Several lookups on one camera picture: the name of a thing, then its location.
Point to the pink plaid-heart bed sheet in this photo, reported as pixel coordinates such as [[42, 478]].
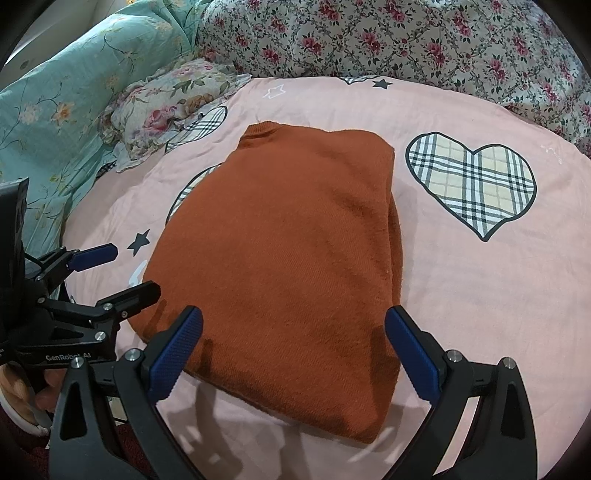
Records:
[[461, 277]]

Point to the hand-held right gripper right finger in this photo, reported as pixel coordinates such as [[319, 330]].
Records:
[[415, 355]]

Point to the cream floral ruffled pillow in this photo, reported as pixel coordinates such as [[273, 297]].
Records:
[[157, 108]]

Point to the teal floral blanket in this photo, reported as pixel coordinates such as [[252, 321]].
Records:
[[55, 120]]

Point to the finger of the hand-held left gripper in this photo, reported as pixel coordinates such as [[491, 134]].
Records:
[[94, 256], [129, 297]]

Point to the white quilt with red roses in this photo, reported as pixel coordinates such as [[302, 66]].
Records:
[[415, 50]]

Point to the person's left hand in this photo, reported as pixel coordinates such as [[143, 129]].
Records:
[[44, 390]]

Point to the rust orange knit sweater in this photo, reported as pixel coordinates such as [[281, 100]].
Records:
[[286, 258]]

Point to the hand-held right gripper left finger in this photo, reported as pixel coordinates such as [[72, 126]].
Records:
[[178, 355]]

